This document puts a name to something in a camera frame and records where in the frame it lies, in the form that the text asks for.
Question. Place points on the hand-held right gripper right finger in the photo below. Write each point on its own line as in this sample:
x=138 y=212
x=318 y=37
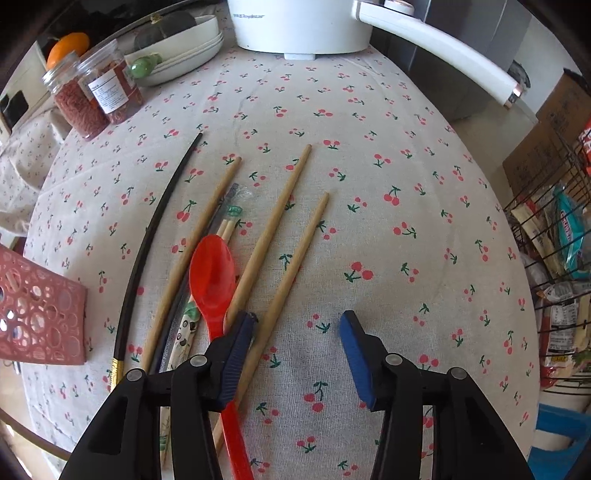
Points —
x=355 y=350

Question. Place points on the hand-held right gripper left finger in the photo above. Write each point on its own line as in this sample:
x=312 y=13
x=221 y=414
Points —
x=238 y=355

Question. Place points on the red plastic spoon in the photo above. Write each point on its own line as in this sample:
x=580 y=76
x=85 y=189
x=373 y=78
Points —
x=212 y=272

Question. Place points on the wooden chopstick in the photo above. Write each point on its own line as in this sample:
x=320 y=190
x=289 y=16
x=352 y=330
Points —
x=216 y=207
x=281 y=207
x=295 y=263

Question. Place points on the black chopstick with gold end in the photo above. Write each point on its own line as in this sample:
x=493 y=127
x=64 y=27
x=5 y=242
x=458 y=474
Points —
x=137 y=260

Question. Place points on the pink perforated utensil holder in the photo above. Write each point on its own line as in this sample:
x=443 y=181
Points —
x=41 y=314

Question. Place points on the cherry print tablecloth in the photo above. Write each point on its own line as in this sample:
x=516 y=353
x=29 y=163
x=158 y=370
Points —
x=369 y=230

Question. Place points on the plastic-wrapped disposable chopsticks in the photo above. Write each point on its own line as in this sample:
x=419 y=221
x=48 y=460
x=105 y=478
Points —
x=226 y=227

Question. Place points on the white snack packet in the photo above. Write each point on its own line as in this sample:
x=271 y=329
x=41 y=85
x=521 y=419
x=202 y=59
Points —
x=563 y=323

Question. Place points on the cream snack packet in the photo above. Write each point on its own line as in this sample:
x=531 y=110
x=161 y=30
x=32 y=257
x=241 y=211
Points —
x=535 y=235

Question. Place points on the blue plastic stool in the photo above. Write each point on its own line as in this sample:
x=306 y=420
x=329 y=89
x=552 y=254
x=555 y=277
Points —
x=554 y=452

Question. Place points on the teal snack packet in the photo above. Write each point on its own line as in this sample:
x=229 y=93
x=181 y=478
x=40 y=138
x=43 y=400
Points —
x=570 y=235

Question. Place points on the cardboard box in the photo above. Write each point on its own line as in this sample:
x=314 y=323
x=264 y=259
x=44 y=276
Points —
x=545 y=138

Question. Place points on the cherry print cloth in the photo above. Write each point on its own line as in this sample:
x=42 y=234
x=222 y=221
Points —
x=23 y=161

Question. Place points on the labelled clear jar red berries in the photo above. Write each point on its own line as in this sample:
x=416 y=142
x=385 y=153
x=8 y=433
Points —
x=111 y=87

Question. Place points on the clear jar of red berries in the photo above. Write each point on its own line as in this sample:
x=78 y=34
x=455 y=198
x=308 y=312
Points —
x=76 y=106

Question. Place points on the white bowl with squash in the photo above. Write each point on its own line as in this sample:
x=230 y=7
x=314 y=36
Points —
x=198 y=50

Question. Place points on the grey refrigerator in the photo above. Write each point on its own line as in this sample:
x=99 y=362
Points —
x=471 y=41

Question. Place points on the dark green pumpkin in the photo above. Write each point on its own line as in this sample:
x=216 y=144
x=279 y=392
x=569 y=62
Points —
x=166 y=30

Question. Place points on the orange fruit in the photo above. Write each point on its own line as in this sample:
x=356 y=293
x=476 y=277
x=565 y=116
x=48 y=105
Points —
x=69 y=46

